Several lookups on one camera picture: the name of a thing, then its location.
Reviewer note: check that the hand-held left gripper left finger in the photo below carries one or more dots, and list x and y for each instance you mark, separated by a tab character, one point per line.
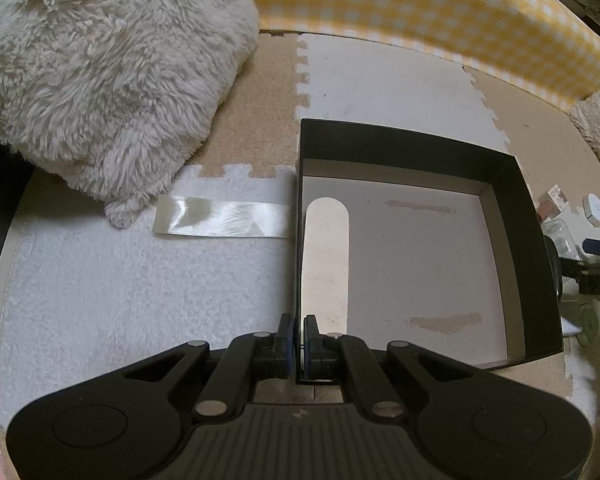
289	347

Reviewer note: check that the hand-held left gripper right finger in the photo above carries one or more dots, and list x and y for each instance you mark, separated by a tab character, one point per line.
310	347

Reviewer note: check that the clear plastic case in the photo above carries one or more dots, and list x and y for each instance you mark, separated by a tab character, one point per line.
561	234

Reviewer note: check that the small white printed box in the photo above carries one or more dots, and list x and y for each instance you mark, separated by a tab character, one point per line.
555	200

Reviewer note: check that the beige nail file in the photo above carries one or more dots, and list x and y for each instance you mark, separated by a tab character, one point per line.
325	260

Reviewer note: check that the black cardboard box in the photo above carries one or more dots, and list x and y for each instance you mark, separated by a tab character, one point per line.
405	155

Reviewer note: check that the white round puck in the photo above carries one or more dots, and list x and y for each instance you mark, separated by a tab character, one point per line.
594	208

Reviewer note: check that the pale green round disc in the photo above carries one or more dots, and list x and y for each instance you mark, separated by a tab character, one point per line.
587	323

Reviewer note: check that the white foam mat tile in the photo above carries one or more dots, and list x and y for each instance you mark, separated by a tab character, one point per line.
592	385
395	90

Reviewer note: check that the beige foam mat tile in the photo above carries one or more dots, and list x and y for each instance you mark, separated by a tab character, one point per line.
540	125
260	110

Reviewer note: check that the cream satin ribbon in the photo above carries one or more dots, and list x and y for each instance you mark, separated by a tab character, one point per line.
215	217

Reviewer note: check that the yellow checked cloth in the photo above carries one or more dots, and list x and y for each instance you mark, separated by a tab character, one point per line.
430	10

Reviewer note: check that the white fluffy cushion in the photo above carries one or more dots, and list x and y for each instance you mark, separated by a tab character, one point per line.
105	60

